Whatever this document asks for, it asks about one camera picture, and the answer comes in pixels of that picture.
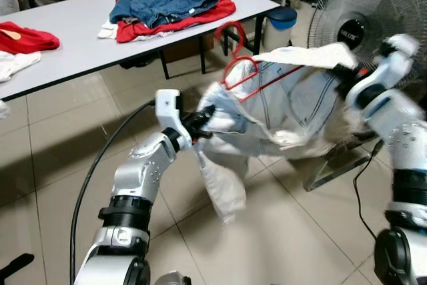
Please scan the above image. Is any blue lidded bin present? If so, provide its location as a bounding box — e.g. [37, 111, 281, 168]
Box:
[266, 7, 298, 52]

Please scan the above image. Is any crumpled white garment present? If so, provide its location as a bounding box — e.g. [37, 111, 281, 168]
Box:
[0, 51, 42, 84]

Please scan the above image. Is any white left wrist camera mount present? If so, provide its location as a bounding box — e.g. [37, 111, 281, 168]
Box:
[154, 89, 192, 144]

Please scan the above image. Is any black fan power cable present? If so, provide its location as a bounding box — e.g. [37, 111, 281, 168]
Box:
[352, 139, 386, 240]

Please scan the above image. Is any small white cloth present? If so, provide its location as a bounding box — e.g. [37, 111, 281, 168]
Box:
[97, 21, 121, 39]

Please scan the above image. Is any red wire hanger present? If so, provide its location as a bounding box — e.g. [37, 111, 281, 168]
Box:
[213, 21, 306, 103]

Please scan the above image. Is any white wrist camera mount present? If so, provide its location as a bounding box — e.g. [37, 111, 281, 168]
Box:
[377, 33, 422, 89]
[154, 89, 192, 144]

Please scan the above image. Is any white cotton garment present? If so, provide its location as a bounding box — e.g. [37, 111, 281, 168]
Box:
[193, 43, 366, 226]

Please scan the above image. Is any red garment tan label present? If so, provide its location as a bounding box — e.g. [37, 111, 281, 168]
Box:
[0, 21, 61, 55]

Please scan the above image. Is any blue denim garment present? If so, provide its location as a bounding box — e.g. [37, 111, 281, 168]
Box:
[109, 0, 220, 29]

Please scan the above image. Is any grey folding table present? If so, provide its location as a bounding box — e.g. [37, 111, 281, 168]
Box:
[0, 0, 281, 102]

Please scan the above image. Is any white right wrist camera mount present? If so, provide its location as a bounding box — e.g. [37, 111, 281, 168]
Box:
[377, 33, 422, 89]

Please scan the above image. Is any large red garment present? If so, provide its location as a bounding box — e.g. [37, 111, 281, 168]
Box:
[115, 0, 238, 44]

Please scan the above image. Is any black standing fan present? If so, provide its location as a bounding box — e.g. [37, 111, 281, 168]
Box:
[304, 0, 427, 192]

